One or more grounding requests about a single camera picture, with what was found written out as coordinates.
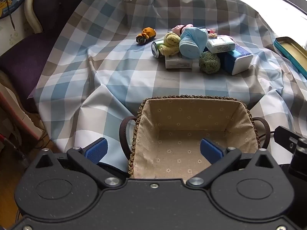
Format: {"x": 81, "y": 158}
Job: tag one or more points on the orange striped cloth bundle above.
{"x": 146, "y": 34}

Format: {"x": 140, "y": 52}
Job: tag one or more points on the teal tin tray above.
{"x": 292, "y": 50}

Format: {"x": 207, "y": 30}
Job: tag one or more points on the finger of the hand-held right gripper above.
{"x": 286, "y": 139}

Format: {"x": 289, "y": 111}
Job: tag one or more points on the white tissue pack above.
{"x": 220, "y": 44}
{"x": 179, "y": 63}

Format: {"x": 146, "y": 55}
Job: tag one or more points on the blue tissue pack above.
{"x": 237, "y": 62}

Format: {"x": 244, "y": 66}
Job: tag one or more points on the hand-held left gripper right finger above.
{"x": 211, "y": 152}

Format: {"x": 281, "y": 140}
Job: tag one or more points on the light blue face mask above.
{"x": 191, "y": 43}

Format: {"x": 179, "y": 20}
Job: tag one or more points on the checked tablecloth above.
{"x": 120, "y": 76}

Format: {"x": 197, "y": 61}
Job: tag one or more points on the green drink can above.
{"x": 157, "y": 49}

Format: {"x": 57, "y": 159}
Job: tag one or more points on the woven basket with fabric lining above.
{"x": 182, "y": 141}

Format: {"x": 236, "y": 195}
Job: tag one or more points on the yellow towel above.
{"x": 170, "y": 43}

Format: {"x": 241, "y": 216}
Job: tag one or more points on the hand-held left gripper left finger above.
{"x": 97, "y": 149}

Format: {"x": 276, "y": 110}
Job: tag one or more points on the green crochet scrubber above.
{"x": 209, "y": 62}

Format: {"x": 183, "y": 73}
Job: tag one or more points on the purple chair with cream frame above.
{"x": 24, "y": 57}

